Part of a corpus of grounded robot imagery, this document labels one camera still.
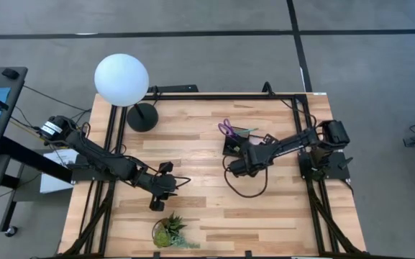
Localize white globe lamp black stand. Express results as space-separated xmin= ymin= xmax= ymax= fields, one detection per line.
xmin=94 ymin=53 xmax=159 ymax=133

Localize dark grey desk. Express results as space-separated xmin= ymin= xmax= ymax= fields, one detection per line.
xmin=0 ymin=66 xmax=73 ymax=238

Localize black aluminium table frame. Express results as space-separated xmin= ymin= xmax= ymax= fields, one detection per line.
xmin=58 ymin=91 xmax=368 ymax=259

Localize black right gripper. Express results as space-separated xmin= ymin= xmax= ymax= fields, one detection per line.
xmin=227 ymin=138 xmax=278 ymax=177

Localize purple handled scissors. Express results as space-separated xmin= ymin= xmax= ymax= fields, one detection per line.
xmin=217 ymin=118 xmax=237 ymax=140

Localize white box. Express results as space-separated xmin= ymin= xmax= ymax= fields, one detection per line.
xmin=40 ymin=148 xmax=83 ymax=195

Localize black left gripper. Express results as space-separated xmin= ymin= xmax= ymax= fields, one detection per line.
xmin=142 ymin=171 xmax=178 ymax=212

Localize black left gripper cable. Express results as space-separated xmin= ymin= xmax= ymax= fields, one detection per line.
xmin=170 ymin=175 xmax=192 ymax=190

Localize black computer mouse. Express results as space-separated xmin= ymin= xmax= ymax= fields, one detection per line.
xmin=1 ymin=68 xmax=20 ymax=81

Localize black mesh desk organizer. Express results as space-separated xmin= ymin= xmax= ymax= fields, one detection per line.
xmin=222 ymin=126 xmax=278 ymax=159

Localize potted succulent plant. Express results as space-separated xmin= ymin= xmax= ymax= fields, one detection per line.
xmin=152 ymin=212 xmax=201 ymax=250

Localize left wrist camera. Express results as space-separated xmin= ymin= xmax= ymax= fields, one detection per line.
xmin=158 ymin=161 xmax=175 ymax=175

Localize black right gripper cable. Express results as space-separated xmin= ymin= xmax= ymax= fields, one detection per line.
xmin=222 ymin=154 xmax=268 ymax=199

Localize black frame power cable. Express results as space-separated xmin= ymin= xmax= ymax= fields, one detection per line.
xmin=263 ymin=81 xmax=318 ymax=127

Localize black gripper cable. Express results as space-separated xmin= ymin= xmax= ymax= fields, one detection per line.
xmin=170 ymin=175 xmax=192 ymax=190
xmin=222 ymin=154 xmax=268 ymax=199

